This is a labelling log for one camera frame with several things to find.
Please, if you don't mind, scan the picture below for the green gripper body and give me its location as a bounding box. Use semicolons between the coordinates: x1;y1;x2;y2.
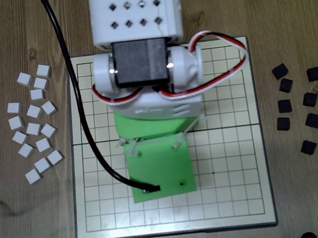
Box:
113;102;201;144

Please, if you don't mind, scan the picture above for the white folding go board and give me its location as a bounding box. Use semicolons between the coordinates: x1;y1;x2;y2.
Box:
51;32;279;238

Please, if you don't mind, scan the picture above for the white cube stone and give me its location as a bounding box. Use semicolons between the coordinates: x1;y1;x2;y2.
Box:
29;87;46;102
16;141;37;160
15;70;35;89
32;76;51;92
46;149;66;168
24;167;44;186
33;157;52;175
25;103;44;120
39;121;59;140
6;101;23;115
40;99;59;117
34;136;53;154
8;114;25;131
35;62;53;80
10;129;31;147
24;120;43;138

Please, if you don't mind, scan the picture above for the black cube stone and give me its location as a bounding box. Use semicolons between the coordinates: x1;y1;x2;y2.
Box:
305;66;318;83
277;77;295;94
277;98;294;114
304;112;318;131
275;115;292;133
299;138;318;157
270;62;291;81
301;91;318;109

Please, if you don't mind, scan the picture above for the white zip tie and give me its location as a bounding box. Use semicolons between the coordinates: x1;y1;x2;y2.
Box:
168;114;210;150
115;136;143;161

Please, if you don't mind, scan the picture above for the black round stand foot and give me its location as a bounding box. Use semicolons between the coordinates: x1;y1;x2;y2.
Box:
297;230;318;238

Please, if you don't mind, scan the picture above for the green camera mount box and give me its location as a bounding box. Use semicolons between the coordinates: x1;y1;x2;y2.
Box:
122;131;198;205

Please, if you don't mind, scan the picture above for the thick black camera cable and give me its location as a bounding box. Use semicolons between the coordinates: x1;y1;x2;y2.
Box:
37;0;162;205

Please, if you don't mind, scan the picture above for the red white black servo wire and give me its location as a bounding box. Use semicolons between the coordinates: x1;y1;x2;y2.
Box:
86;25;254;111

